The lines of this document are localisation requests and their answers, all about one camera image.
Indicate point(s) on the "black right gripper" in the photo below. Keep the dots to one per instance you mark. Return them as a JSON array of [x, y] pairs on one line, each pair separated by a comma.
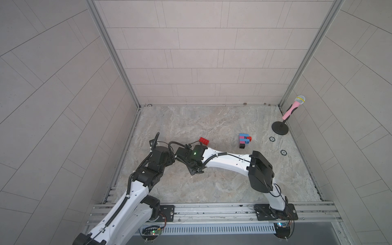
[[180, 153]]

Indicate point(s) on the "small blue lego brick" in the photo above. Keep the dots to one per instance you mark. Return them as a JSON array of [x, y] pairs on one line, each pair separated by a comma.
[[244, 141]]

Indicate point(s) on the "long blue lego brick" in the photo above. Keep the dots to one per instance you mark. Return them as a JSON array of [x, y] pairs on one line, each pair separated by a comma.
[[242, 135]]

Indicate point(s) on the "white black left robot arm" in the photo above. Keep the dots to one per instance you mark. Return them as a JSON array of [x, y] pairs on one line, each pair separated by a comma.
[[135, 206]]

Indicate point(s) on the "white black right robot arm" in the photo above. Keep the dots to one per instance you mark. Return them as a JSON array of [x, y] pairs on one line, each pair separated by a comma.
[[254, 166]]

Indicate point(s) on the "left green circuit board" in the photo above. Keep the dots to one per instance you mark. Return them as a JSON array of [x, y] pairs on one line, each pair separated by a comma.
[[152, 231]]

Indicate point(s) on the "green circuit board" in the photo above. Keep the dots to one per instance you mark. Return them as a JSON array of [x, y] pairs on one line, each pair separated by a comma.
[[282, 226], [152, 231]]

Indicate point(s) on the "right green circuit board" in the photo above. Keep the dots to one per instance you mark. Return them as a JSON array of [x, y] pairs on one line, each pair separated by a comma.
[[282, 226]]

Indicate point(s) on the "pink toy microphone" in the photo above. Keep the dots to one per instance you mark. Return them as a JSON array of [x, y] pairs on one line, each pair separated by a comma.
[[298, 101]]

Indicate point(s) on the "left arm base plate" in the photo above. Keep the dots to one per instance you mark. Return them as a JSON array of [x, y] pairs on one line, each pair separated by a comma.
[[163, 213]]

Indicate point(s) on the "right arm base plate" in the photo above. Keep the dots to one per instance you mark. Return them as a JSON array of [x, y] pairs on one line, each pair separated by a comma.
[[264, 212]]

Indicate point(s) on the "aluminium rail frame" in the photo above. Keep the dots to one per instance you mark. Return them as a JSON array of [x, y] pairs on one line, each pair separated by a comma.
[[194, 213]]

